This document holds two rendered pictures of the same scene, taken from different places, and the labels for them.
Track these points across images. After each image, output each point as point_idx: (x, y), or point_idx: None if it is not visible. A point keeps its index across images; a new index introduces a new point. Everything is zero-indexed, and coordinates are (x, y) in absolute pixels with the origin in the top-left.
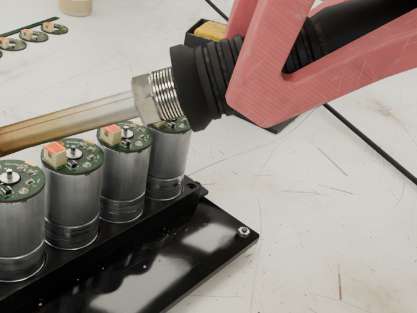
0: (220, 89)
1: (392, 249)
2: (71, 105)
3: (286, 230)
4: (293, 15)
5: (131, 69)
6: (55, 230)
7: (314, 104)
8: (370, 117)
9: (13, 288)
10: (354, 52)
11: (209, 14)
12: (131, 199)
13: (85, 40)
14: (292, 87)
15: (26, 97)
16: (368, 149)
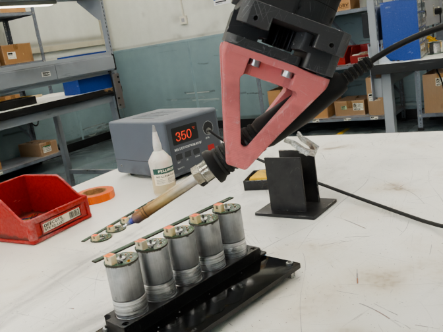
0: (223, 159)
1: (395, 255)
2: None
3: (322, 262)
4: (235, 122)
5: (210, 213)
6: (178, 275)
7: (259, 153)
8: (385, 193)
9: (164, 302)
10: (264, 128)
11: (261, 168)
12: (216, 254)
13: (176, 206)
14: (247, 148)
15: None
16: (382, 211)
